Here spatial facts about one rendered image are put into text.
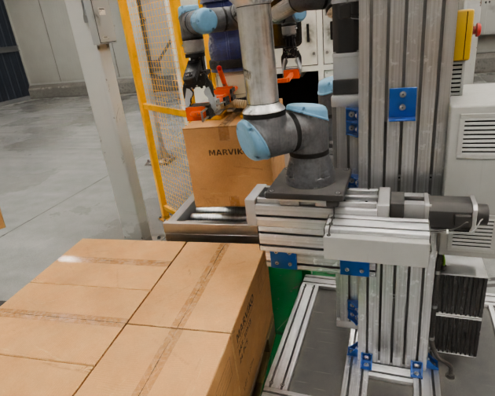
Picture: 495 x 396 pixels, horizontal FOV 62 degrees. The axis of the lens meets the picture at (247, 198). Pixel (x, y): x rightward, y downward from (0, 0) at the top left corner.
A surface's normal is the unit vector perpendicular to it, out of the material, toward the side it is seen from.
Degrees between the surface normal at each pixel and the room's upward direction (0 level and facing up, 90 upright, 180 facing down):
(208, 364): 0
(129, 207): 90
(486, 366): 0
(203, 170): 90
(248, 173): 90
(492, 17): 90
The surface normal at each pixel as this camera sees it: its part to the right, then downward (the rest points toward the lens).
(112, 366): -0.11, -0.92
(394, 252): -0.32, 0.40
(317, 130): 0.45, 0.30
